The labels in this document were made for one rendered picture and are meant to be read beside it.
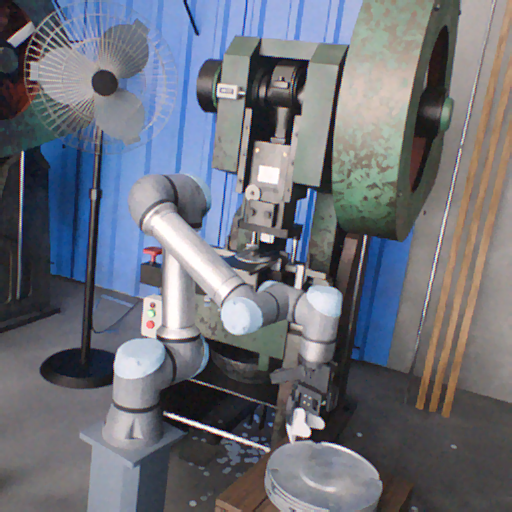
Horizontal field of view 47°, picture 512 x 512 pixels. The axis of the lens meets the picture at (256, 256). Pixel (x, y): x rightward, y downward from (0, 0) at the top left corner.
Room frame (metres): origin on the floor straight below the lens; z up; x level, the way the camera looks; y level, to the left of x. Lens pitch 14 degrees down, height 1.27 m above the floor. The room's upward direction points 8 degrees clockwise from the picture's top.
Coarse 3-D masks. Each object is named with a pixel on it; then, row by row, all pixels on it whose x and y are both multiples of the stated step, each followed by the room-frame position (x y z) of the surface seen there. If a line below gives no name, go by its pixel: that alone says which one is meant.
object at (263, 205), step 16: (256, 144) 2.00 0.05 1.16; (272, 144) 1.98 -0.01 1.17; (288, 144) 2.02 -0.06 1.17; (256, 160) 2.00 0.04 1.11; (272, 160) 1.98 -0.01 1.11; (288, 160) 1.96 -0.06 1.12; (256, 176) 2.00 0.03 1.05; (272, 176) 1.97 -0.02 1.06; (256, 192) 1.98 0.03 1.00; (272, 192) 1.97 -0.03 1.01; (256, 208) 1.96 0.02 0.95; (272, 208) 1.94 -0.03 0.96; (288, 208) 1.99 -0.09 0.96; (272, 224) 1.94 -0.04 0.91; (288, 224) 2.01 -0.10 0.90
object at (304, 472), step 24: (288, 456) 1.39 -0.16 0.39; (312, 456) 1.40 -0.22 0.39; (336, 456) 1.42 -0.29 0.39; (360, 456) 1.43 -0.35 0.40; (288, 480) 1.28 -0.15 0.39; (312, 480) 1.29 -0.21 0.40; (336, 480) 1.30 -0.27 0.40; (360, 480) 1.32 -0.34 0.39; (312, 504) 1.20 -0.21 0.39; (336, 504) 1.22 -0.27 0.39; (360, 504) 1.23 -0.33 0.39
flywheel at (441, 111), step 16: (432, 64) 2.13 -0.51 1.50; (432, 80) 2.16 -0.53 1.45; (432, 96) 1.83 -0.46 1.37; (432, 112) 1.81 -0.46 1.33; (448, 112) 1.82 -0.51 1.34; (416, 128) 1.84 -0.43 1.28; (432, 128) 1.82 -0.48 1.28; (448, 128) 1.88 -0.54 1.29; (416, 144) 2.16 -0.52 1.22; (416, 160) 2.13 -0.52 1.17; (416, 176) 2.10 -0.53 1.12
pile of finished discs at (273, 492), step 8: (320, 448) 1.46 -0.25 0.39; (264, 480) 1.33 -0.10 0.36; (376, 480) 1.35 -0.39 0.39; (272, 488) 1.27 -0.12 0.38; (272, 496) 1.26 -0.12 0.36; (280, 496) 1.23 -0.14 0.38; (280, 504) 1.23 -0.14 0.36; (288, 504) 1.21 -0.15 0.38; (296, 504) 1.20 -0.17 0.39; (376, 504) 1.25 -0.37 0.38
